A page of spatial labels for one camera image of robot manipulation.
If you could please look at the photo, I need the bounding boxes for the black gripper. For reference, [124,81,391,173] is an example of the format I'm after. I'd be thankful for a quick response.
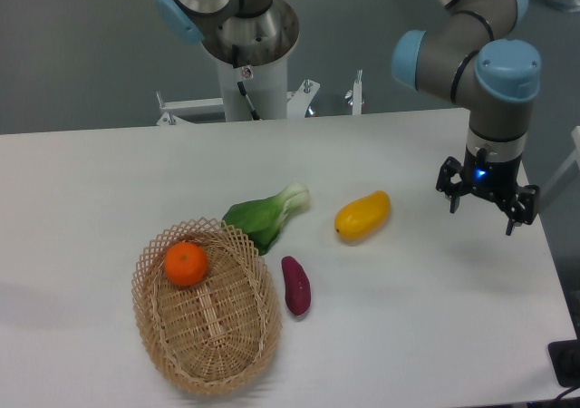
[436,150,540,236]

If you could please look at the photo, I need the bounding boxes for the orange fruit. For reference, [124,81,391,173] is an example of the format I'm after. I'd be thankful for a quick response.
[164,242,208,287]

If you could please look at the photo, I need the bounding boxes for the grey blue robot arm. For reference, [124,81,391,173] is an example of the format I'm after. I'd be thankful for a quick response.
[155,0,542,228]

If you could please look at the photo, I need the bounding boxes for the woven wicker basket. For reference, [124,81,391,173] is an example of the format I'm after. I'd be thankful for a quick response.
[131,218,282,396]

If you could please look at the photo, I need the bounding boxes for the yellow mango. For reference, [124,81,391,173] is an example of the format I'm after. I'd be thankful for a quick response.
[334,190,392,243]

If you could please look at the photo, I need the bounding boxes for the black device at table corner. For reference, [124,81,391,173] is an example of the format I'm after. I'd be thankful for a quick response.
[547,339,579,387]

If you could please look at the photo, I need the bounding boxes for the purple sweet potato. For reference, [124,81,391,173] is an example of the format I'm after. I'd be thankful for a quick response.
[281,256,312,316]

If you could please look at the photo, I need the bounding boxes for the green bok choy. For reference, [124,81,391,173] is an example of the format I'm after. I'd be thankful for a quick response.
[222,183,310,255]

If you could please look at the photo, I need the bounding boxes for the white frame at right edge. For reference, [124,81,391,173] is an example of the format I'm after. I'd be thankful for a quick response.
[539,126,579,213]

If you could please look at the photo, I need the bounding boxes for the white right base bracket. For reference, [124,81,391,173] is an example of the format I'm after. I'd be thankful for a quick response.
[286,69,365,121]

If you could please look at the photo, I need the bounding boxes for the white base bracket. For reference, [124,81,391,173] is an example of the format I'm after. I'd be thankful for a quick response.
[156,91,225,126]
[286,69,365,121]

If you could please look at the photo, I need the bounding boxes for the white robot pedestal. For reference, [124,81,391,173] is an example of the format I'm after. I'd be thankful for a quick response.
[216,58,288,122]

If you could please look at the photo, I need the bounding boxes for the black cable on pedestal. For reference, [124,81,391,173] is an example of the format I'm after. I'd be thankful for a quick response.
[231,44,262,121]

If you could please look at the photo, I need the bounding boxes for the white left base bracket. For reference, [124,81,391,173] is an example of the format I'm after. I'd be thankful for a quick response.
[156,91,225,126]

